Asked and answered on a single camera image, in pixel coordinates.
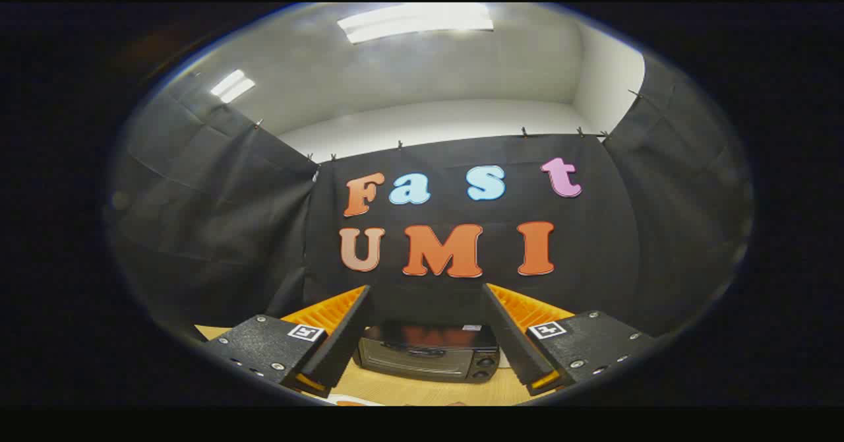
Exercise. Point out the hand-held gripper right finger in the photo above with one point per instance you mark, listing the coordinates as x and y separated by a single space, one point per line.
511 343

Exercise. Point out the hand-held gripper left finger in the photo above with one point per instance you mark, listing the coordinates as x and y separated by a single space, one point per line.
346 343

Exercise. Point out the black toaster oven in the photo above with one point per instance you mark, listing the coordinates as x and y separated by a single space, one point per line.
428 359

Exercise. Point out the white plate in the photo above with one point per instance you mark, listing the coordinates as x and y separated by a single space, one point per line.
349 400

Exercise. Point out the black backdrop cloth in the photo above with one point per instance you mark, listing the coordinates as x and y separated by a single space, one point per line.
455 208

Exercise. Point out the small ceiling light panel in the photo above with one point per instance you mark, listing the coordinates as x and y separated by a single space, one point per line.
232 86

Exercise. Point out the large ceiling light panel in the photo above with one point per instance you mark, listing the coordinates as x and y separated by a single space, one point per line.
415 21

